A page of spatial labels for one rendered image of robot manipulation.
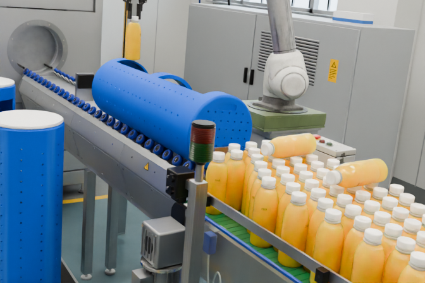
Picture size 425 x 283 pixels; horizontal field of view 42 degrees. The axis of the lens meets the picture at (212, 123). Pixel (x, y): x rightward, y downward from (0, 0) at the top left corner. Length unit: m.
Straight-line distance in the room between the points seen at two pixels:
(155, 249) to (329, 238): 0.59
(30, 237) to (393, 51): 2.52
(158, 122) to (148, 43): 5.52
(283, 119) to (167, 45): 5.31
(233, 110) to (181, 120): 0.20
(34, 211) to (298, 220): 1.17
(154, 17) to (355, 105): 4.43
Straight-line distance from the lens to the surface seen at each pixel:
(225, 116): 1.97
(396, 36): 3.78
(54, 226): 2.35
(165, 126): 2.04
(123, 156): 2.40
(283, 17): 2.39
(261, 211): 1.55
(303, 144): 1.78
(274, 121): 2.47
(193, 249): 1.52
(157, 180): 2.15
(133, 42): 2.56
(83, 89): 3.12
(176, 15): 7.71
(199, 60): 5.04
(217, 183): 1.73
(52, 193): 2.28
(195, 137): 1.40
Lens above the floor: 1.60
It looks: 14 degrees down
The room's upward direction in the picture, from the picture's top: 5 degrees clockwise
